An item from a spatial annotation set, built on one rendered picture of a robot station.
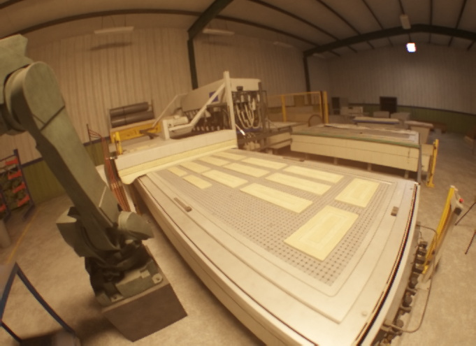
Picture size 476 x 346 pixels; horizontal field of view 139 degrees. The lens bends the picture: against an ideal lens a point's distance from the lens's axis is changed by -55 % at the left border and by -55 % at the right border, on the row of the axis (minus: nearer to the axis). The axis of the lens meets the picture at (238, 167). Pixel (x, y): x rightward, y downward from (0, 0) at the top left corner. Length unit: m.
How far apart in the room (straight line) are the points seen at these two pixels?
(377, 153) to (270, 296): 4.10
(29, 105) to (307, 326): 1.28
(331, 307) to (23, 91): 1.37
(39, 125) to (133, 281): 1.13
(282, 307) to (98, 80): 7.50
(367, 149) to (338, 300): 4.06
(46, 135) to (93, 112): 6.52
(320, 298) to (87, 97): 7.48
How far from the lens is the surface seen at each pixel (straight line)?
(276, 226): 1.27
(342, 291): 0.93
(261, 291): 0.94
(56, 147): 0.88
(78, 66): 7.77
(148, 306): 1.67
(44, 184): 7.91
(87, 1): 6.64
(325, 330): 0.85
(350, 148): 4.81
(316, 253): 1.05
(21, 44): 1.08
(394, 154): 4.57
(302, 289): 0.92
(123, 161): 3.06
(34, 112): 0.84
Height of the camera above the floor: 1.61
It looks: 17 degrees down
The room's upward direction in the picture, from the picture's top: 7 degrees counter-clockwise
